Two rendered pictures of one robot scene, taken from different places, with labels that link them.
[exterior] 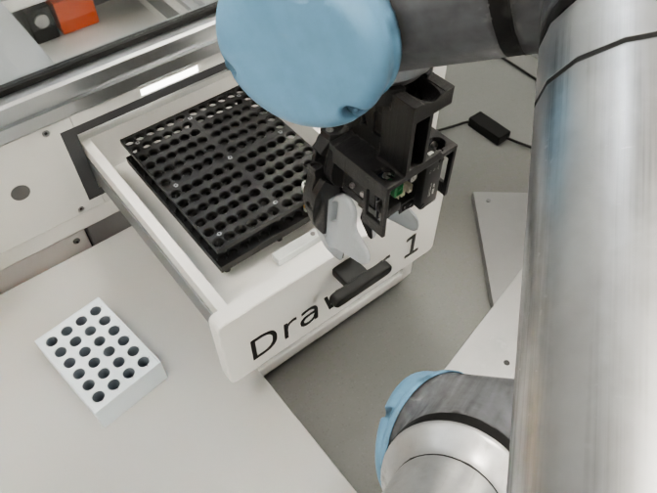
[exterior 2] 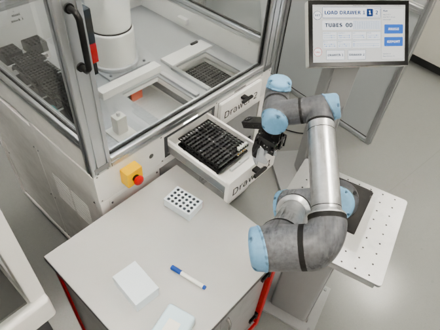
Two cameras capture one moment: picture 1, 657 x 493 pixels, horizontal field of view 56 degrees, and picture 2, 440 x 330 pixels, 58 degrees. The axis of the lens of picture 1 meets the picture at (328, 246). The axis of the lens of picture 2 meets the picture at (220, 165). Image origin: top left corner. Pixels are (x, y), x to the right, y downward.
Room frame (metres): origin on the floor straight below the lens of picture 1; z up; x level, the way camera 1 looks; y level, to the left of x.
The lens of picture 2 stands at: (-0.62, 0.35, 1.99)
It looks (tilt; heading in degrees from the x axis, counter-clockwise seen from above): 46 degrees down; 347
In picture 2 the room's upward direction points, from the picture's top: 6 degrees clockwise
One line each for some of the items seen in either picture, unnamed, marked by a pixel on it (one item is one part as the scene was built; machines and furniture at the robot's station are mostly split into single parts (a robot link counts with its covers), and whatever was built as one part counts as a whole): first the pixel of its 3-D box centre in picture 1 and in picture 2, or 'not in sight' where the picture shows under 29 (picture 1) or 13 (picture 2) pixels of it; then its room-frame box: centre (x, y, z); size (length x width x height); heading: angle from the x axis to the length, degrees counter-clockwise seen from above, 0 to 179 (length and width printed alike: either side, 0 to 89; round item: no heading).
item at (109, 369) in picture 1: (101, 359); (183, 203); (0.34, 0.26, 0.78); 0.12 x 0.08 x 0.04; 46
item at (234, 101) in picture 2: not in sight; (240, 101); (0.83, -0.05, 0.87); 0.29 x 0.02 x 0.11; 129
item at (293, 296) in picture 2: not in sight; (310, 260); (0.25, -0.32, 0.38); 0.30 x 0.30 x 0.76; 51
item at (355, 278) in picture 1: (353, 276); (257, 170); (0.36, -0.02, 0.91); 0.07 x 0.04 x 0.01; 129
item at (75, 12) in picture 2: not in sight; (80, 42); (0.35, 0.52, 1.45); 0.05 x 0.03 x 0.19; 39
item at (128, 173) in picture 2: not in sight; (131, 175); (0.41, 0.44, 0.88); 0.07 x 0.05 x 0.07; 129
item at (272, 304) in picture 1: (335, 277); (251, 172); (0.38, -0.01, 0.87); 0.29 x 0.02 x 0.11; 129
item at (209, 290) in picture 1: (230, 175); (211, 146); (0.55, 0.12, 0.86); 0.40 x 0.26 x 0.06; 39
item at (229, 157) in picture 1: (233, 176); (213, 147); (0.54, 0.12, 0.87); 0.22 x 0.18 x 0.06; 39
